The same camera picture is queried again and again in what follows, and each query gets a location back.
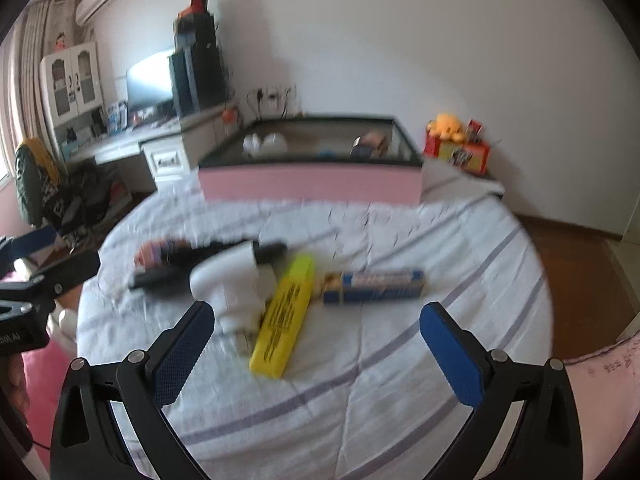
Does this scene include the pink pillow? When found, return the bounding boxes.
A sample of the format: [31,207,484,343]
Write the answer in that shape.
[562,330,640,480]

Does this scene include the red printed box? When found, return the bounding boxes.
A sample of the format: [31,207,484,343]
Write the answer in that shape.
[424,132,493,176]

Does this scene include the black computer monitor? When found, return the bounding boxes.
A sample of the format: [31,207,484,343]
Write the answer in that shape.
[126,50,176,111]

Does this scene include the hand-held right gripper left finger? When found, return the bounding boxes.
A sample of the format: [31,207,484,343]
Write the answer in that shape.
[50,301,216,480]

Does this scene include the yellow highlighter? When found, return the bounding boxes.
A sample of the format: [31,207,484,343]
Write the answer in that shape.
[249,254,317,380]

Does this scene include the white handheld device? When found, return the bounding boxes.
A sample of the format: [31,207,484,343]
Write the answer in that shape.
[190,240,278,358]

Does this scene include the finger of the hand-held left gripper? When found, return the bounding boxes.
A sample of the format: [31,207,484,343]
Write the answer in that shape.
[0,225,57,273]
[0,249,102,311]

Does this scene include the white desk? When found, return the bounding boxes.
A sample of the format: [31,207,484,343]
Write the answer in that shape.
[60,105,241,193]

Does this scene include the white hutch cabinet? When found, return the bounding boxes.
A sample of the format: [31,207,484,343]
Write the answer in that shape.
[40,41,108,161]

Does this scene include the black office chair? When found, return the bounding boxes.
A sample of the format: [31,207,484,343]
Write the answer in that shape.
[45,165,133,233]

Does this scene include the pink bedsheet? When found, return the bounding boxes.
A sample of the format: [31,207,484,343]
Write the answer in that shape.
[22,342,78,461]

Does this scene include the yellow plush octopus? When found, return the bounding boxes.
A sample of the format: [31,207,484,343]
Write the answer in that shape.
[427,114,471,142]

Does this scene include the round table with striped cloth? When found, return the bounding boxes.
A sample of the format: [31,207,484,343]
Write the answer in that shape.
[75,160,553,480]

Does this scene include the black cables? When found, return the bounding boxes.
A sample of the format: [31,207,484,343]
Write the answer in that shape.
[247,89,301,121]

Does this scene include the pink storage box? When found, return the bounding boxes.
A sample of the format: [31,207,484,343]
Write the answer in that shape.
[197,116,425,206]

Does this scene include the person's left hand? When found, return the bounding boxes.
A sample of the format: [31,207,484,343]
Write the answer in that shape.
[0,352,31,453]

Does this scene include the beige curtain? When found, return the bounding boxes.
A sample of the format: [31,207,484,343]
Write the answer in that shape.
[10,0,76,161]

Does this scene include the black remote control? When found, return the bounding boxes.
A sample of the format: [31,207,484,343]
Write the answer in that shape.
[129,241,288,291]

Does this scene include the dark blue long box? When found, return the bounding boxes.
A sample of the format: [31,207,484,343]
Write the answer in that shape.
[322,269,427,306]

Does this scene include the black computer tower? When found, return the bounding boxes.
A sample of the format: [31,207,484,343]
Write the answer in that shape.
[168,45,226,117]

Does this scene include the blue and white box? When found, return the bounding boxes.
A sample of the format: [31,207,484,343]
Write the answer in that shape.
[107,101,130,133]

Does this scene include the black box with gold circle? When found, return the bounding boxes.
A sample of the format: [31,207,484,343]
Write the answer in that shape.
[173,10,218,53]

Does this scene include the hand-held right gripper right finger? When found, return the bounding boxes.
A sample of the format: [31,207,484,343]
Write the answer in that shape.
[419,302,583,480]

